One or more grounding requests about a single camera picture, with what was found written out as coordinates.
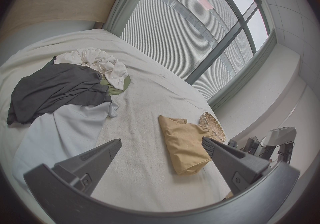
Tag white garment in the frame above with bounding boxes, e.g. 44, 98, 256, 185
54, 48, 129, 90

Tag green garment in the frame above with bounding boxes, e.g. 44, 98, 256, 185
100, 73, 132, 96

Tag black garment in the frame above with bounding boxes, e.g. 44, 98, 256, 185
7, 62, 112, 125

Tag tan shorts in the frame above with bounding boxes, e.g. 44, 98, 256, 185
158, 115, 213, 175

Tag bed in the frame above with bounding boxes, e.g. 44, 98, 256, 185
0, 0, 235, 212

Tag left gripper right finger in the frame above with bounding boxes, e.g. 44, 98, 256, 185
201, 136, 270, 196

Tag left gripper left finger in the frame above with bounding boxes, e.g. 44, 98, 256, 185
52, 139, 122, 196

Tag pale blue garment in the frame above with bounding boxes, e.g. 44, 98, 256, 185
12, 98, 119, 188

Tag window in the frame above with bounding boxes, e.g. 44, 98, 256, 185
119, 0, 272, 101

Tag grey-green curtain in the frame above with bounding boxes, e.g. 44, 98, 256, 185
102, 0, 173, 36

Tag round woven basket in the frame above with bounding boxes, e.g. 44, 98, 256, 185
199, 111, 227, 143

